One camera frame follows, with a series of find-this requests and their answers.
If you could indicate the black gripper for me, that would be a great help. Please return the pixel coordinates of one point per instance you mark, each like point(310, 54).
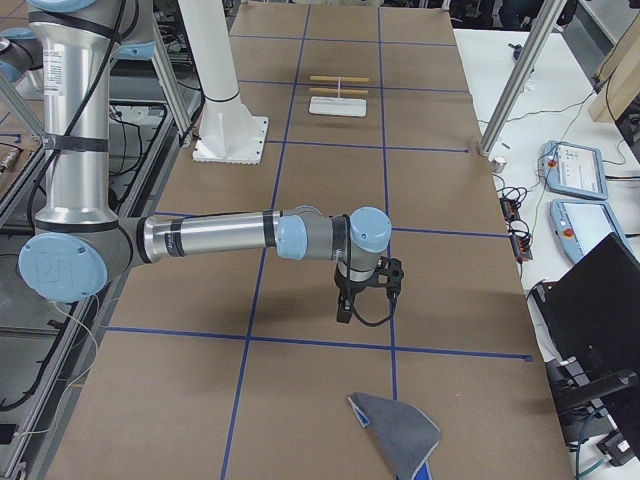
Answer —
point(351, 289)

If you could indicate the grey towel with blue trim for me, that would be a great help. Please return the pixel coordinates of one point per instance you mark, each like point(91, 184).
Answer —
point(406, 435)

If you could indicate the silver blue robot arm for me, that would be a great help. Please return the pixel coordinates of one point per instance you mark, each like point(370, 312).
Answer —
point(80, 244)
point(21, 52)

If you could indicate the wooden towel rack white base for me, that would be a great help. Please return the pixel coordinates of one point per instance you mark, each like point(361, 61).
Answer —
point(339, 100)

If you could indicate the small silver metal cylinder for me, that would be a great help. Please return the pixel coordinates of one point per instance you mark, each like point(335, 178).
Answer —
point(498, 164)

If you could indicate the lower teach pendant tablet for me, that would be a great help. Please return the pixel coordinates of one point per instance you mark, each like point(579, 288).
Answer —
point(581, 225)

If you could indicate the teach pendant tablet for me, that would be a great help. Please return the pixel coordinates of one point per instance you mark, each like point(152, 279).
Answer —
point(581, 225)
point(573, 170)

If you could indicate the black monitor on stand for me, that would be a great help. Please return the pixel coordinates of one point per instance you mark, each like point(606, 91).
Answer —
point(592, 315)

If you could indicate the upper teach pendant tablet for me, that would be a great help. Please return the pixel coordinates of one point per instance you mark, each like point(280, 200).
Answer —
point(573, 170)

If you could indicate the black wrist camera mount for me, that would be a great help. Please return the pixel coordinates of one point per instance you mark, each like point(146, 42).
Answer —
point(390, 275)

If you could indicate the white pedestal column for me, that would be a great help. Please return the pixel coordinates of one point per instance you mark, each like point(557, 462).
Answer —
point(228, 132)

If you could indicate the aluminium frame post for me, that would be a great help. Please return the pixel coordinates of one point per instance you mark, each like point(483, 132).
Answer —
point(535, 42)

